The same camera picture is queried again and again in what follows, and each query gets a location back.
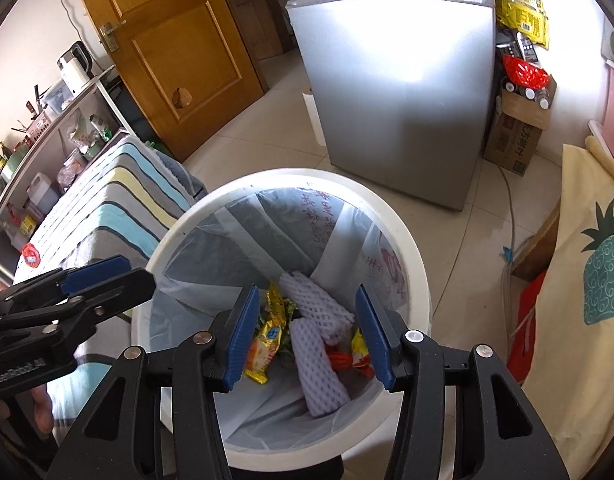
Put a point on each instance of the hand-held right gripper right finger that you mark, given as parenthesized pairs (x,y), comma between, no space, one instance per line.
(377,340)

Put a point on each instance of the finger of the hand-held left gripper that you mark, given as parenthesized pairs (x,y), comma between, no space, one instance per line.
(94,272)
(122,295)

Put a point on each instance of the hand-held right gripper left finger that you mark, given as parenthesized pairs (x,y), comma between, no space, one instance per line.
(242,340)

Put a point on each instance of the orange yellow snack wrapper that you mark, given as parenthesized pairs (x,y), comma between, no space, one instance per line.
(259,360)

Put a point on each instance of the red snack wrapper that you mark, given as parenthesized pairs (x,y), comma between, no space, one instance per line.
(342,360)

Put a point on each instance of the gold snack wrapper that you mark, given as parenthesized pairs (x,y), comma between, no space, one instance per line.
(277,305)

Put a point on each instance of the white round trash bin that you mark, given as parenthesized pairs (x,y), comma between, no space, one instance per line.
(417,290)

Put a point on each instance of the short white foam net sleeve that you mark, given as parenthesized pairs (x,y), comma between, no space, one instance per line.
(317,375)

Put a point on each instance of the clear plastic bin liner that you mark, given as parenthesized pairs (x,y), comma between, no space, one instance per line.
(247,240)

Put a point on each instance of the person's left hand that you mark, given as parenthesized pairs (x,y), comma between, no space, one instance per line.
(39,410)

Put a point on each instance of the striped bed sheet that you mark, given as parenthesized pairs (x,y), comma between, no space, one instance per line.
(112,200)

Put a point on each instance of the white plastic jug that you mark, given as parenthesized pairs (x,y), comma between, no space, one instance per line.
(42,195)

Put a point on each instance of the white shelf rack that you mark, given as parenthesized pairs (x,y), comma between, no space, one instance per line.
(52,135)

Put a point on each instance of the clear storage box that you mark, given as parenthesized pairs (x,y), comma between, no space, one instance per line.
(54,97)

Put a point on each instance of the wooden board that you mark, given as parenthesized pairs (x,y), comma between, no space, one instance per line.
(537,250)

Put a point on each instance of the white electric kettle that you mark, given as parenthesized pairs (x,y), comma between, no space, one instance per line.
(74,72)

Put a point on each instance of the yellow pineapple print cloth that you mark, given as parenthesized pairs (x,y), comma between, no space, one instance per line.
(587,360)

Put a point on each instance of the wooden door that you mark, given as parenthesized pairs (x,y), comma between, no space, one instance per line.
(177,50)

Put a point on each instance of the cardboard box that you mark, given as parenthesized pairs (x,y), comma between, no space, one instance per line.
(512,140)

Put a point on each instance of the silver refrigerator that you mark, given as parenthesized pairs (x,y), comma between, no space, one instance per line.
(387,85)

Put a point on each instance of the red plastic bag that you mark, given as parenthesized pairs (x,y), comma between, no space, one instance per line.
(524,72)

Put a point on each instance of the black striped packet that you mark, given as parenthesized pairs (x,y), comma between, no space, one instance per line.
(519,47)

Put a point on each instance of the yellow packet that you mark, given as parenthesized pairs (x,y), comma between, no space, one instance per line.
(522,10)

